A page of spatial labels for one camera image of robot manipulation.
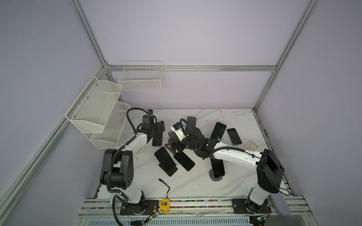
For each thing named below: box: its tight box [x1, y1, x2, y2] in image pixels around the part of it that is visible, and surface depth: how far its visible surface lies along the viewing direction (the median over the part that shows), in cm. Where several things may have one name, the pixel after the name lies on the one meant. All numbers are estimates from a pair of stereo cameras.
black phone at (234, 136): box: [226, 128, 242, 145], surface depth 106 cm
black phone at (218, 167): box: [210, 158, 225, 178], surface depth 80 cm
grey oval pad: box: [268, 192, 291, 217], surface depth 74 cm
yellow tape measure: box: [158, 178, 171, 212], surface depth 75 cm
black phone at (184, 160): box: [173, 151, 196, 171], surface depth 92 cm
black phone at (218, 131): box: [210, 121, 227, 141], surface depth 92 cm
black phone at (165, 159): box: [154, 146, 177, 173], surface depth 81 cm
